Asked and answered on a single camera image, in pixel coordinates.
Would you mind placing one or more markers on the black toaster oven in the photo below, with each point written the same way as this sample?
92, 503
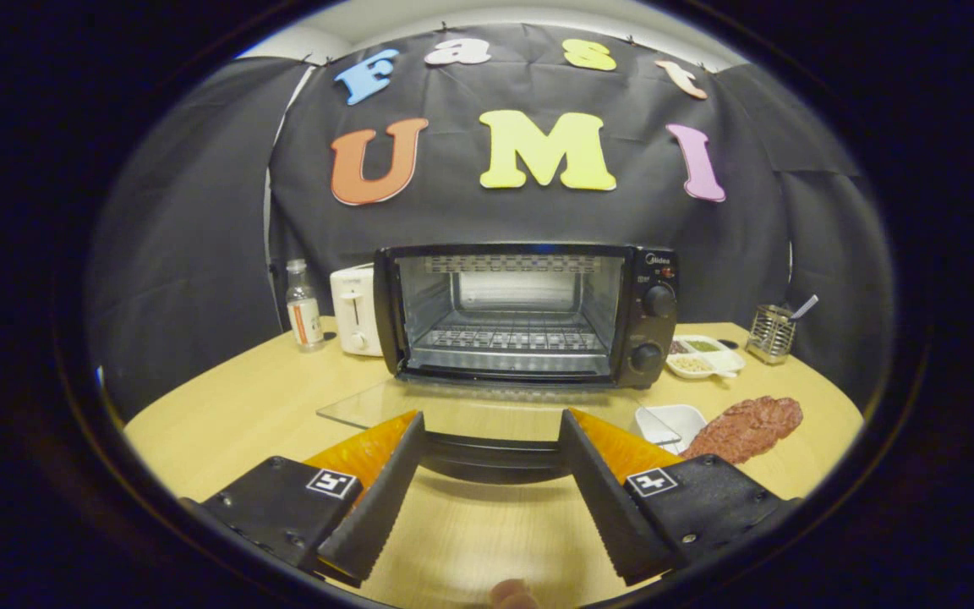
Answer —
653, 330

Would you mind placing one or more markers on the white spoon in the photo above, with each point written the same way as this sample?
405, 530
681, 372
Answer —
807, 306

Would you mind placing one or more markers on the small clear bottle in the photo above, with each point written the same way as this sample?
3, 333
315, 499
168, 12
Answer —
304, 313

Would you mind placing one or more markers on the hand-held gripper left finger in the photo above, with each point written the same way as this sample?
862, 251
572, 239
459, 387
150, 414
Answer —
381, 503

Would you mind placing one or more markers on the white rectangular dish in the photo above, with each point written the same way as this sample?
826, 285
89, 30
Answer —
681, 419

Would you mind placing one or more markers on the white divided condiment dish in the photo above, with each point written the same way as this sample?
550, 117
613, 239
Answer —
707, 359

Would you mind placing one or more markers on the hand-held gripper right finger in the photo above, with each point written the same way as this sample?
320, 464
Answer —
605, 499

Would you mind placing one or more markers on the metal mesh utensil holder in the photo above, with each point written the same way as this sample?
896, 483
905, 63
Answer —
770, 334

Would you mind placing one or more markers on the white bread toaster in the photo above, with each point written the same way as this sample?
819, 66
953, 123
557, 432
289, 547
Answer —
356, 309

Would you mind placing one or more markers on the red raw steak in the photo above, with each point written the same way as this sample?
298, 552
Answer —
745, 427

